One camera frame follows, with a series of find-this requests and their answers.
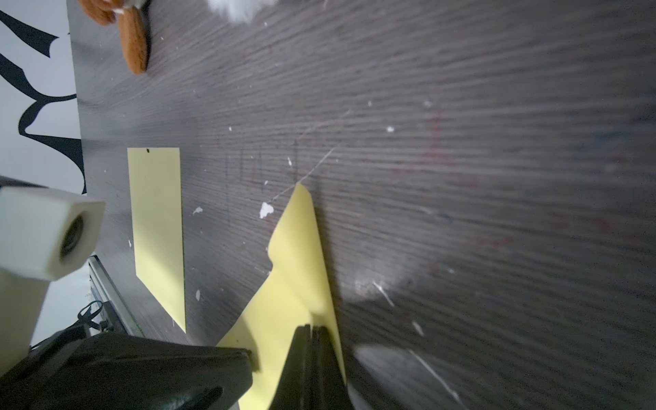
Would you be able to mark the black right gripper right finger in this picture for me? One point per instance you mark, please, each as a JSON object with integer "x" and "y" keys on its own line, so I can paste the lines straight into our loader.
{"x": 329, "y": 390}

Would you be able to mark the white plush bunny pink shirt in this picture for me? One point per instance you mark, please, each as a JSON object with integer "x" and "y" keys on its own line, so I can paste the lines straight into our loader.
{"x": 239, "y": 11}

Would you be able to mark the yellow square paper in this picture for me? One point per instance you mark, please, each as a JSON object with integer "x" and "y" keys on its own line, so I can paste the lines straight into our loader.
{"x": 296, "y": 293}

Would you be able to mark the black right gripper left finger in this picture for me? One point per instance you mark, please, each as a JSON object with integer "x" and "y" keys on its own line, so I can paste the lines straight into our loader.
{"x": 294, "y": 389}

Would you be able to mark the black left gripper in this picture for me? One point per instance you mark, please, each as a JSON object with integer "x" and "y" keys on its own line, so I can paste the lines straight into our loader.
{"x": 118, "y": 371}

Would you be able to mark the small brown white plush toy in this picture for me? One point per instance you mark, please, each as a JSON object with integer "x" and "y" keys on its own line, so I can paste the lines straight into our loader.
{"x": 129, "y": 17}

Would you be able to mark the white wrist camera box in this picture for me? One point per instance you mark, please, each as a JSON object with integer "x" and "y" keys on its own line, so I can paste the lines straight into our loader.
{"x": 46, "y": 234}

